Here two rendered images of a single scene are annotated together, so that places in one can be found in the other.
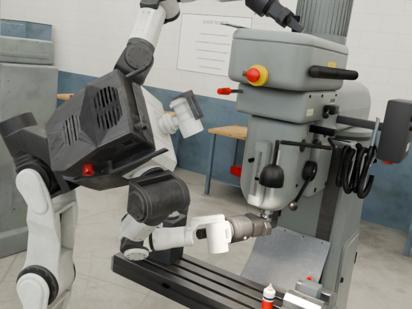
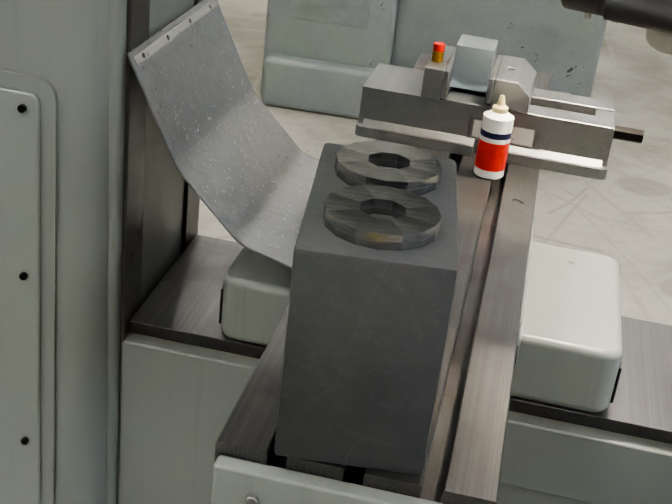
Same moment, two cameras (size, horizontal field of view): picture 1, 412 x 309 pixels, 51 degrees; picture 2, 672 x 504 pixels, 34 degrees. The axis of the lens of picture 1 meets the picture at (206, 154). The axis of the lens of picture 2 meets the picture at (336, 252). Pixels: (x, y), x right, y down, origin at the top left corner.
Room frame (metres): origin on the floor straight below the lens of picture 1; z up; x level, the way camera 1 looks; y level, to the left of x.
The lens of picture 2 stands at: (2.08, 0.92, 1.49)
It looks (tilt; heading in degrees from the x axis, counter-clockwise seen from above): 27 degrees down; 248
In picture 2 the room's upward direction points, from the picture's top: 7 degrees clockwise
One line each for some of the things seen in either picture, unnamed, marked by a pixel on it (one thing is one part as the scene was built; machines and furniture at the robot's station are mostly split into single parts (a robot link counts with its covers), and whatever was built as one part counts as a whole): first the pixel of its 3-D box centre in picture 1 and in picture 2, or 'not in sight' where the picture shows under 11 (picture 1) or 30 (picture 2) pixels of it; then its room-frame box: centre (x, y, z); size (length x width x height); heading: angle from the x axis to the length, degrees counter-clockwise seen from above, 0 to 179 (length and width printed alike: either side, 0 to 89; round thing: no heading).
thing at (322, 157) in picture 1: (295, 154); not in sight; (1.64, -0.34, 1.47); 0.24 x 0.19 x 0.26; 59
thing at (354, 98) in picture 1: (327, 102); not in sight; (1.90, -0.49, 1.66); 0.80 x 0.23 x 0.20; 149
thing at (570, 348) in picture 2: not in sight; (429, 285); (1.47, -0.24, 0.80); 0.50 x 0.35 x 0.12; 149
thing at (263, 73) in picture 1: (257, 75); not in sight; (1.27, -0.12, 1.76); 0.06 x 0.02 x 0.06; 59
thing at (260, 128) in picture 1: (274, 160); not in sight; (1.47, -0.24, 1.47); 0.21 x 0.19 x 0.32; 59
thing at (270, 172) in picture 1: (272, 174); not in sight; (1.24, -0.20, 1.48); 0.07 x 0.07 x 0.06
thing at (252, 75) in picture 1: (254, 75); not in sight; (1.25, -0.11, 1.76); 0.04 x 0.03 x 0.04; 59
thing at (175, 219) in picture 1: (156, 232); (371, 292); (1.74, 0.17, 1.04); 0.22 x 0.12 x 0.20; 66
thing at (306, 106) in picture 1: (288, 100); not in sight; (1.51, -0.26, 1.68); 0.34 x 0.24 x 0.10; 149
